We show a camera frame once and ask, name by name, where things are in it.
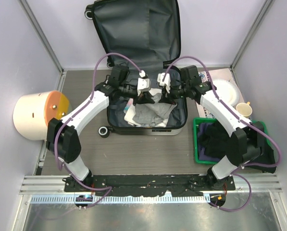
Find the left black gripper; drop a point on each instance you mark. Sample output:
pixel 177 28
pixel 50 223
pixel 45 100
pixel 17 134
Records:
pixel 144 97

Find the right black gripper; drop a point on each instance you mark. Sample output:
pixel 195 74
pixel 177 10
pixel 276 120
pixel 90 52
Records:
pixel 167 97

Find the grey garment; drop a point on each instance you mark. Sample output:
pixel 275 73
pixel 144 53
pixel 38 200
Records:
pixel 153 114

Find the white towel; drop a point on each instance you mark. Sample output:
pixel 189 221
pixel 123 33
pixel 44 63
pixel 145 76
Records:
pixel 129 114

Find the purple garment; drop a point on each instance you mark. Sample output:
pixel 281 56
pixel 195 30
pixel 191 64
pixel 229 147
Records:
pixel 209 143

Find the black garment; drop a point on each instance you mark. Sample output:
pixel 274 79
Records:
pixel 266 158

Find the black white astronaut suitcase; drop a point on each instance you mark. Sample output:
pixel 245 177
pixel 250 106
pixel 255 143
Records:
pixel 144 34

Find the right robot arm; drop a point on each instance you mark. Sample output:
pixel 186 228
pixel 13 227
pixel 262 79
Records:
pixel 204 94

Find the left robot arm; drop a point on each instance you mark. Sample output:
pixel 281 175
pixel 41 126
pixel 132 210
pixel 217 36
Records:
pixel 63 134

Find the green plastic tray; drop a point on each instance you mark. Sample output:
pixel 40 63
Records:
pixel 196 142

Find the white paper plate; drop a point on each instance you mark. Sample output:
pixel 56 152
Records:
pixel 227 91

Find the patterned placemat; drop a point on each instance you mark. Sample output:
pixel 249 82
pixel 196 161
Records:
pixel 224 74

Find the yellow cup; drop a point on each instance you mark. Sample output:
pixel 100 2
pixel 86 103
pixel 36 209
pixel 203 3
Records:
pixel 244 109

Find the orange swing lid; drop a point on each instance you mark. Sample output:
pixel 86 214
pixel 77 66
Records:
pixel 57 106

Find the white cylindrical bin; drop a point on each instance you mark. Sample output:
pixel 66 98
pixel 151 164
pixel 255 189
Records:
pixel 28 116

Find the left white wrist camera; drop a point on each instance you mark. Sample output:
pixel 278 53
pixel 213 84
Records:
pixel 143 83

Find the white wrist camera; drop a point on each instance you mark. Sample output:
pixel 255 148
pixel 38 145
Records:
pixel 164 80
pixel 143 83

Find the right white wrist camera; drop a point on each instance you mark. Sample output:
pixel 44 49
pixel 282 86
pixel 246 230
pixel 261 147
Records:
pixel 164 80

